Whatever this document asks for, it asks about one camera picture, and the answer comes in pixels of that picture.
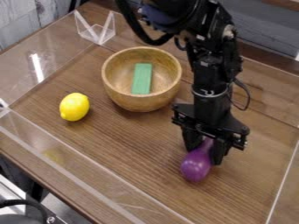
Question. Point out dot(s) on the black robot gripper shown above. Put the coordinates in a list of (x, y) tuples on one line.
[(207, 118)]

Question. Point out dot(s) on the purple toy eggplant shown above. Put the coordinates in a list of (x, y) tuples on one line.
[(196, 164)]

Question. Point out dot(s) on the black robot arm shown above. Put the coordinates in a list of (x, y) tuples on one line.
[(200, 28)]

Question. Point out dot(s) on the brown wooden bowl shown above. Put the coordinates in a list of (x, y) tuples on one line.
[(117, 75)]

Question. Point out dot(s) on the green rectangular block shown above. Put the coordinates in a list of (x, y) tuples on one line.
[(141, 79)]

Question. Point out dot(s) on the yellow toy lemon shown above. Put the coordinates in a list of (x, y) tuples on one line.
[(73, 107)]

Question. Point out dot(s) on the clear acrylic tray enclosure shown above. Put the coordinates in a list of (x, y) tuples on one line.
[(111, 164)]

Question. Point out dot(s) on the black metal bracket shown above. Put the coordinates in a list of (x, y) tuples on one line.
[(32, 212)]

